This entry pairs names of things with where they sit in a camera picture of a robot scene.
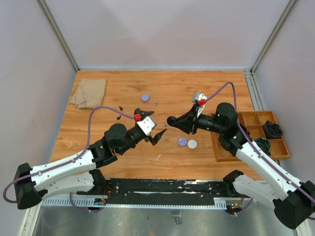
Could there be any black earbud case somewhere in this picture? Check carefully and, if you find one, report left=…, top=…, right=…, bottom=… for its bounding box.
left=167, top=117, right=177, bottom=126

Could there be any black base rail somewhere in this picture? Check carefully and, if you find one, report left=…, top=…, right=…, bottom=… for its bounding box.
left=76, top=178, right=242, bottom=204

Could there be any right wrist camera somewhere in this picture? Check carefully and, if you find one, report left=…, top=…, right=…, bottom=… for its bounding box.
left=192, top=92, right=207, bottom=106

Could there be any beige folded cloth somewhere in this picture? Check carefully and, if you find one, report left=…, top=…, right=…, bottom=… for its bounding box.
left=70, top=79, right=107, bottom=109

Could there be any white earbud case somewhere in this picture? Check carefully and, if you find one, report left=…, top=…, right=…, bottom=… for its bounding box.
left=187, top=140, right=197, bottom=149

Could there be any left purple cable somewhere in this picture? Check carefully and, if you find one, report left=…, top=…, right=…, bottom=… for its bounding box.
left=2, top=106, right=141, bottom=203

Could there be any purple earbud case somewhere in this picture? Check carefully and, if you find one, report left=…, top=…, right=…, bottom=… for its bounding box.
left=178, top=137, right=188, bottom=147
left=141, top=94, right=150, bottom=102

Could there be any white cable duct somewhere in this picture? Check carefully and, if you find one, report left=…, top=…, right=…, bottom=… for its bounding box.
left=41, top=198, right=227, bottom=209

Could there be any purple closed earbud case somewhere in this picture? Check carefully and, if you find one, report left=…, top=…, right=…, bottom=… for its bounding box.
left=141, top=94, right=150, bottom=102

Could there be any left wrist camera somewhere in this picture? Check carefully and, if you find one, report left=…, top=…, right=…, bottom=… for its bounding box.
left=136, top=116, right=157, bottom=136

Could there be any blue-green rolled strap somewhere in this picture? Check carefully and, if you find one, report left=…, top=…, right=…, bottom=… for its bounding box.
left=254, top=137, right=272, bottom=155

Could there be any wooden compartment tray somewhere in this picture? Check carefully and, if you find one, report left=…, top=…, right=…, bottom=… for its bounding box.
left=211, top=111, right=290, bottom=162

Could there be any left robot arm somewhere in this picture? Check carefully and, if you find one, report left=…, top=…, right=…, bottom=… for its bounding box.
left=11, top=108, right=165, bottom=209

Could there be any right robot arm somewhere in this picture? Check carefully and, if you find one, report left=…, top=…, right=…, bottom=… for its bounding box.
left=167, top=102, right=315, bottom=229

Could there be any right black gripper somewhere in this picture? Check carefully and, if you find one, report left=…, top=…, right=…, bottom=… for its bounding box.
left=172, top=104, right=224, bottom=135

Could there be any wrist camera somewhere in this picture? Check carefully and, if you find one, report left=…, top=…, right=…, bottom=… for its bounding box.
left=136, top=116, right=157, bottom=136
left=192, top=92, right=207, bottom=106

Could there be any black rolled strap right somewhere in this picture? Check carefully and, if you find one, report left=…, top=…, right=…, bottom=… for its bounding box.
left=262, top=119, right=283, bottom=138

